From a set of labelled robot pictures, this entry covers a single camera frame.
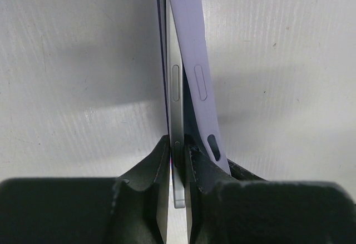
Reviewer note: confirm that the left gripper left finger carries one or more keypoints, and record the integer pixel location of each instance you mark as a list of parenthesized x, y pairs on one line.
[(131, 208)]

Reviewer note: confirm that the phone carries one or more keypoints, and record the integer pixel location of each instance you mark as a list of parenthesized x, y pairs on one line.
[(172, 67)]

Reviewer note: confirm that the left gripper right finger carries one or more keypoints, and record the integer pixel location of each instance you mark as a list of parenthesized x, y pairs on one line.
[(243, 208)]

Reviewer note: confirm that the lilac silicone phone case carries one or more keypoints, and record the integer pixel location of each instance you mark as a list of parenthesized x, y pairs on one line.
[(190, 26)]

